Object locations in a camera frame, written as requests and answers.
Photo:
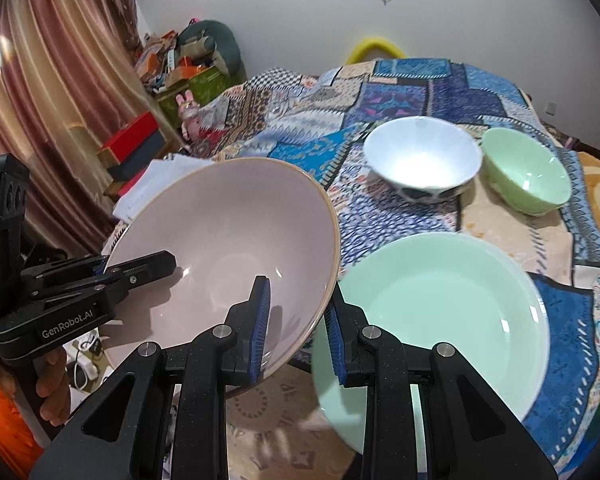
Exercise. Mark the green storage box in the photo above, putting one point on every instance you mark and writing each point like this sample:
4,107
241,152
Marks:
200,87

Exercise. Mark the orange printed cloth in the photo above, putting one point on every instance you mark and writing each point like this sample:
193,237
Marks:
5,420

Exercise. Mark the grey cushion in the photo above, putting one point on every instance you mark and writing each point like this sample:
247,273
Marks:
222,40

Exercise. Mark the pile of colourful clutter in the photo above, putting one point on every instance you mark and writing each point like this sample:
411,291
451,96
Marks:
165,57

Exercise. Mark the cream yellow blanket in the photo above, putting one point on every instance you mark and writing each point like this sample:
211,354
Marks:
597,185

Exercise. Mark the white wall socket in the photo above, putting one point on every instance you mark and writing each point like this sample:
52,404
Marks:
550,107

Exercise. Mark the blue patchwork blanket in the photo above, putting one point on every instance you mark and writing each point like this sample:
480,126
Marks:
405,90

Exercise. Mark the light green bowl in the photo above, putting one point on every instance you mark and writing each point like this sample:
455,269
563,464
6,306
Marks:
520,170

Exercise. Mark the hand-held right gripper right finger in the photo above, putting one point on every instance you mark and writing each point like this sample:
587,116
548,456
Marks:
332,340

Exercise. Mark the light green plate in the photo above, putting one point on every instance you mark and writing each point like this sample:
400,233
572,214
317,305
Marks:
430,300

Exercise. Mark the striped pink beige curtain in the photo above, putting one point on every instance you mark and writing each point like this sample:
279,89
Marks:
55,85

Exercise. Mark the red box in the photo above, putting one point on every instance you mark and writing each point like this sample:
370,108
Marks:
130,137

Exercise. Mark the pink plush rabbit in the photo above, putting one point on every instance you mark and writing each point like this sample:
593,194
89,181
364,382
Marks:
187,110

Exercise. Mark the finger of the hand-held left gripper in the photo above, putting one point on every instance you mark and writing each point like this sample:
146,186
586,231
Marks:
65,270
140,272

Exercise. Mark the pink plate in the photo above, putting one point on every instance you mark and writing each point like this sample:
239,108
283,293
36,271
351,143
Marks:
230,220

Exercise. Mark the white power strip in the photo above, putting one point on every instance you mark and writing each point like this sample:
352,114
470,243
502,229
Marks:
85,365

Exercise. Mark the white bowl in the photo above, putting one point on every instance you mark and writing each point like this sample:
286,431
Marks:
420,150

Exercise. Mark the person's left hand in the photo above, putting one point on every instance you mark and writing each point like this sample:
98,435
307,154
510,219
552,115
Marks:
55,390

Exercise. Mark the dark patterned bag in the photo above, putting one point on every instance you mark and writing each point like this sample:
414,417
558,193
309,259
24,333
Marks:
564,137

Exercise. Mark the dark blue box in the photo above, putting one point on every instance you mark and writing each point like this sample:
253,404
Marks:
140,157

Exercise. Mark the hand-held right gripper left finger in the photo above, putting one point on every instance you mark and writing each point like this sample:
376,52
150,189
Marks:
262,325

